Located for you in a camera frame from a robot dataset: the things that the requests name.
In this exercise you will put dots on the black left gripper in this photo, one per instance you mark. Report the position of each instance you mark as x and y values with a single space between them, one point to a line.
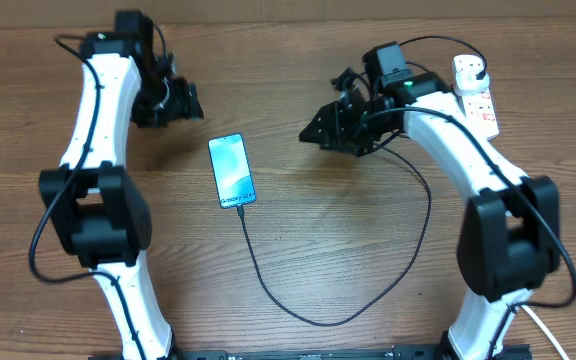
181 100

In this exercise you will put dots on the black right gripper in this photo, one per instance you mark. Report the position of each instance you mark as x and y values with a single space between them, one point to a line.
337 120

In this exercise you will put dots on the blue Galaxy smartphone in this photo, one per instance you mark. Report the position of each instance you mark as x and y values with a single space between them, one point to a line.
231 169

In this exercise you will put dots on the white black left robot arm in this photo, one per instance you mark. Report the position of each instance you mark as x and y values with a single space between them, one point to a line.
97 211

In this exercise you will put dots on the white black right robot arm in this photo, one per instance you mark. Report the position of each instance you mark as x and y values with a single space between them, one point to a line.
509 240

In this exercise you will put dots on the white charger plug adapter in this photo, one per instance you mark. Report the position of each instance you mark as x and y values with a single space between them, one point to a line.
467 83

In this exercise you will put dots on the white power strip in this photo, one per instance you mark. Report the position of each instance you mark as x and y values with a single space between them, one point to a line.
478 108

